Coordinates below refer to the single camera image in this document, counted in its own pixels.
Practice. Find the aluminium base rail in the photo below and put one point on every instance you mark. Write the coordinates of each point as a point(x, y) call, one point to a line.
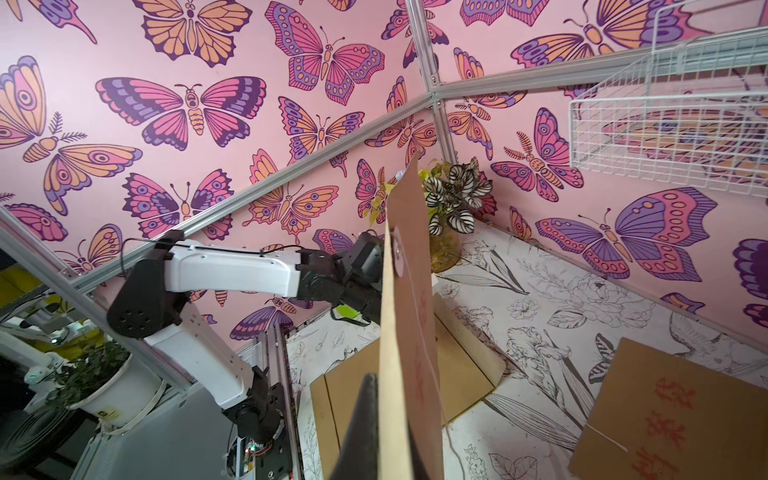
point(266, 445)

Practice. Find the aluminium frame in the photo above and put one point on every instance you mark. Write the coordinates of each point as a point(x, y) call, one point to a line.
point(121, 120)

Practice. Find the potted plant in glass vase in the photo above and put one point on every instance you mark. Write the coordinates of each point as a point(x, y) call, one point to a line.
point(457, 197)

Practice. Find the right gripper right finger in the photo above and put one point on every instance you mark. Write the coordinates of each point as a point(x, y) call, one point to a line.
point(418, 467)

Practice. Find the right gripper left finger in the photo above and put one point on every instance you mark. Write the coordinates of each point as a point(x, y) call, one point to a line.
point(359, 454)

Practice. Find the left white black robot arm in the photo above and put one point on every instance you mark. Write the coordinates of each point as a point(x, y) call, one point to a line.
point(196, 304)

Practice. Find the white potted plant outside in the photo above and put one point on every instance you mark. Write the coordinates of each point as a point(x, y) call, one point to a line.
point(105, 381)

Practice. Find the kraft file bag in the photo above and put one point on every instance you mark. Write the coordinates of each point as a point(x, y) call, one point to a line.
point(658, 416)
point(468, 372)
point(409, 394)

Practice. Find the white wire basket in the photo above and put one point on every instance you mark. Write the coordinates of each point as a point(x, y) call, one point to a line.
point(691, 112)

